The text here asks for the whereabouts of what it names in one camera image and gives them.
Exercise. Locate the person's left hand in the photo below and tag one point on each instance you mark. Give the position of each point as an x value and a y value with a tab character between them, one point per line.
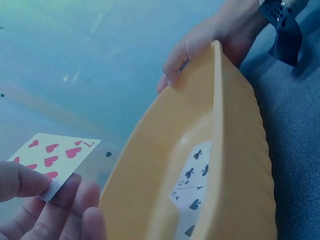
30	220

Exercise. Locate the clubs playing card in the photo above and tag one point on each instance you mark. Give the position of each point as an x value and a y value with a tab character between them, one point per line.
200	162

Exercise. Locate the black wrist band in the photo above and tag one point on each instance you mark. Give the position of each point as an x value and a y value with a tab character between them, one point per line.
287	32

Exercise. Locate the yellow plastic bowl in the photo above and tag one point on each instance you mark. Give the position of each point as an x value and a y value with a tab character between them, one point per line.
237	150

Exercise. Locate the person's right fingers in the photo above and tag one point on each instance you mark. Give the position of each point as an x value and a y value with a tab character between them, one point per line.
175	65

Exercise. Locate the spades playing card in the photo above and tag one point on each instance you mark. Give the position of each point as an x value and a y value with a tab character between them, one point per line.
190	197

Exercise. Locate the person's right hand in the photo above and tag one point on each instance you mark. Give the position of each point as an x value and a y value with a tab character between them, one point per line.
225	27

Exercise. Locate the seven of hearts playing card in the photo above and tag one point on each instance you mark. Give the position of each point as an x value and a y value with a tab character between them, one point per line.
52	155

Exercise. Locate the person's left thumb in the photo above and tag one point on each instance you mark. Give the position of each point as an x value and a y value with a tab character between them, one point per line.
22	182

